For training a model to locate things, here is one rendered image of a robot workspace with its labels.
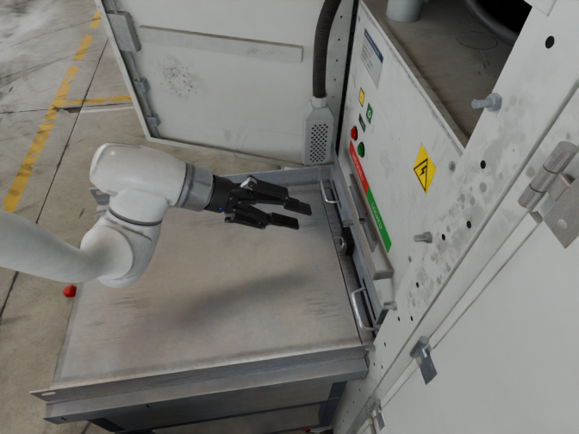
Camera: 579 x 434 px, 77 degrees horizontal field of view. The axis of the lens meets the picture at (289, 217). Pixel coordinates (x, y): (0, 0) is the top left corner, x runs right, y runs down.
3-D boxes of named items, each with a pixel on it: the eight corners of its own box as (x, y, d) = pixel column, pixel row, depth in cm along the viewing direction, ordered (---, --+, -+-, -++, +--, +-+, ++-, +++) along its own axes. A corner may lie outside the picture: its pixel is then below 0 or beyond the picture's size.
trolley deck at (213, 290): (56, 424, 78) (41, 418, 73) (107, 208, 117) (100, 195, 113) (364, 378, 84) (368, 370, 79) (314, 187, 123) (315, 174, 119)
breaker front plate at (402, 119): (380, 325, 79) (457, 159, 43) (333, 173, 110) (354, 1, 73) (386, 325, 80) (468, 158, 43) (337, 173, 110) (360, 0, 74)
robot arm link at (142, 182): (184, 151, 75) (165, 207, 79) (102, 126, 67) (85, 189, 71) (190, 169, 66) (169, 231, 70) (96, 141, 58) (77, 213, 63)
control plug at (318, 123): (303, 166, 98) (306, 110, 85) (301, 154, 102) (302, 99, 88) (332, 164, 99) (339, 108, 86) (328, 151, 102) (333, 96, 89)
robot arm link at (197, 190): (174, 182, 78) (201, 190, 80) (171, 215, 72) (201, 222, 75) (188, 152, 72) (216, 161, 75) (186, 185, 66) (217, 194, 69)
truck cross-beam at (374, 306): (379, 346, 81) (384, 335, 77) (328, 177, 115) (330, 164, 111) (401, 343, 82) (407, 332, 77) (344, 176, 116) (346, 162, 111)
